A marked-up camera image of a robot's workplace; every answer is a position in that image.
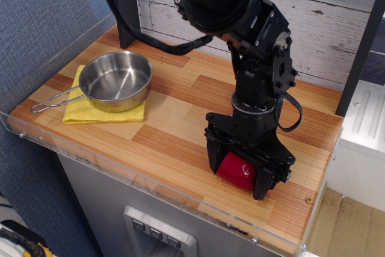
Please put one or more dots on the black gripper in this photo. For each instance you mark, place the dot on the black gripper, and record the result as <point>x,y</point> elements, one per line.
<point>253,139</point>

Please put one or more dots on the red plastic half-egg object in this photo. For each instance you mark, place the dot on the red plastic half-egg object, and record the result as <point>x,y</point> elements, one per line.
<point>238,171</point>

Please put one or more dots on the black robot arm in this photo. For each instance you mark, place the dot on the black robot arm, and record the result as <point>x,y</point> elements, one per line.
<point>259,40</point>

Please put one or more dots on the stainless steel pot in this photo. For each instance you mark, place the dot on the stainless steel pot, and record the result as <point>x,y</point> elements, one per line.
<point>114,82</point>

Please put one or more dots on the yellow black object bottom-left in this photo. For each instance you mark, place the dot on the yellow black object bottom-left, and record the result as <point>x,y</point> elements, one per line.
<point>13,244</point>

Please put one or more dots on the white toy sink unit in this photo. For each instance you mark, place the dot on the white toy sink unit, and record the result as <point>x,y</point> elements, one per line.
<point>356,169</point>

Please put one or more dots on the silver dispenser button panel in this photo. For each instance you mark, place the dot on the silver dispenser button panel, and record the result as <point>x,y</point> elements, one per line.
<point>151,236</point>

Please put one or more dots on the silver toy fridge cabinet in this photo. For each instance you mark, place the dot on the silver toy fridge cabinet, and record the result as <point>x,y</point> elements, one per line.
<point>120,209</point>

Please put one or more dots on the yellow folded cloth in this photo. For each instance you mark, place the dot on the yellow folded cloth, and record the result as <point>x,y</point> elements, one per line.
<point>81,111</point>

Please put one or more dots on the clear acrylic table guard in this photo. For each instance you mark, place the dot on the clear acrylic table guard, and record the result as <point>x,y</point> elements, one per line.
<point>49,186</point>

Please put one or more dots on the black right vertical post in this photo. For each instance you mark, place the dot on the black right vertical post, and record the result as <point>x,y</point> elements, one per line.
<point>365,45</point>

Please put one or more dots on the black vertical post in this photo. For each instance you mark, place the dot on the black vertical post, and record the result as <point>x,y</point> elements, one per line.
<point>365,45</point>
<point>126,7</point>

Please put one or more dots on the black left vertical post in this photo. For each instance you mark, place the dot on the black left vertical post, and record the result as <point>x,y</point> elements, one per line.
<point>126,7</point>

